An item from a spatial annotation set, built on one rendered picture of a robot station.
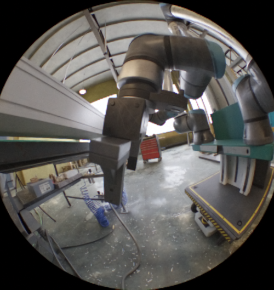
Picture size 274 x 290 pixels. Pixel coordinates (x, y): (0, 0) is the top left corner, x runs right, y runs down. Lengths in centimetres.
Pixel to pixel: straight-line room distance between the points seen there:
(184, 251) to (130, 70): 95
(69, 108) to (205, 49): 25
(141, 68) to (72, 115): 13
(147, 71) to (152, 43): 8
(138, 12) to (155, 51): 765
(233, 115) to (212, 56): 51
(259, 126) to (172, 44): 40
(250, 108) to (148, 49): 41
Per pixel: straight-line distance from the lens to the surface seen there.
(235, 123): 67
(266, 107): 43
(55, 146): 16
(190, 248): 87
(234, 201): 76
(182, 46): 19
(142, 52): 19
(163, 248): 87
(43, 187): 93
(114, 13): 761
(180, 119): 80
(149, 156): 338
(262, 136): 45
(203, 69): 21
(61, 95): 15
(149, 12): 801
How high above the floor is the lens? 82
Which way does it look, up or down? level
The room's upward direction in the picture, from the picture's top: 13 degrees counter-clockwise
